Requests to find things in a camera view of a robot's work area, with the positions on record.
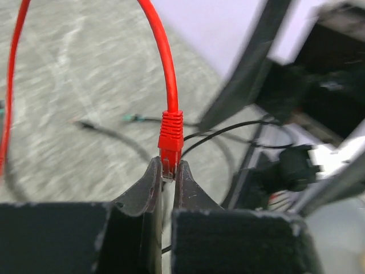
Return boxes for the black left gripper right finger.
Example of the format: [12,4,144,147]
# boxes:
[171,161,322,273]

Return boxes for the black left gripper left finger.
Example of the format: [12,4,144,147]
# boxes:
[1,157,162,273]

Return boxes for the red ethernet cable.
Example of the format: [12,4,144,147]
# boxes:
[0,0,184,183]

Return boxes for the black round ethernet cable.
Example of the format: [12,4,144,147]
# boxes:
[2,119,294,255]

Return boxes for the black cable teal plugs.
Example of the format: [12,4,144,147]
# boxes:
[122,113,260,132]

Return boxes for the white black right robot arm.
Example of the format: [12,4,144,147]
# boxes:
[256,1,364,176]

